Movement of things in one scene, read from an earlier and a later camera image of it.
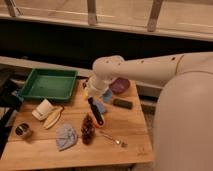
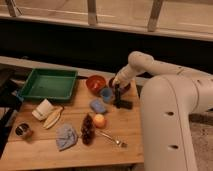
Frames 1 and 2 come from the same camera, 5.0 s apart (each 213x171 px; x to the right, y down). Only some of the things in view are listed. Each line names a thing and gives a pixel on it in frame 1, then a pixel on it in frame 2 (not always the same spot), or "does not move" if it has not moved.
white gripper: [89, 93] → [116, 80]
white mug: [42, 110] does not move
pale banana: [53, 117] does not move
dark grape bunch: [88, 129] does not move
